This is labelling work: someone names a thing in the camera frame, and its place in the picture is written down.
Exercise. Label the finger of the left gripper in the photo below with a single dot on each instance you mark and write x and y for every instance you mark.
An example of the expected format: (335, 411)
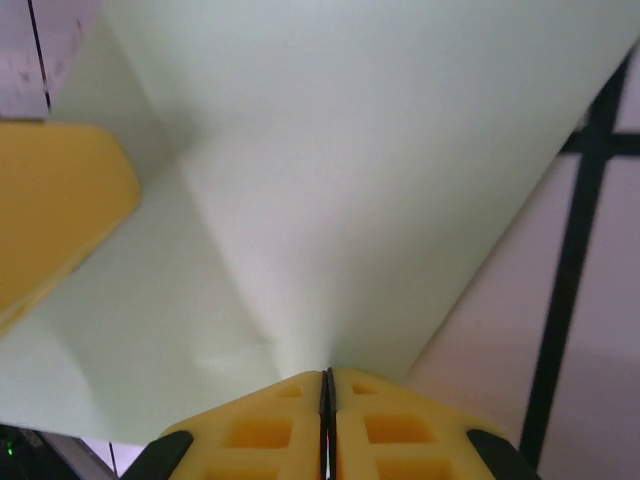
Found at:
(50, 210)

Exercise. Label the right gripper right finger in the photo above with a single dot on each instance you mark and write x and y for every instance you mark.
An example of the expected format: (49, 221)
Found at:
(400, 435)

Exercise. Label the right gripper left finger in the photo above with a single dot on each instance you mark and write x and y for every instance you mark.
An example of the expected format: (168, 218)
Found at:
(250, 435)

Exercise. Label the light green paper sheet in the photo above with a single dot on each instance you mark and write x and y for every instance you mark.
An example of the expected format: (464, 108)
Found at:
(350, 175)

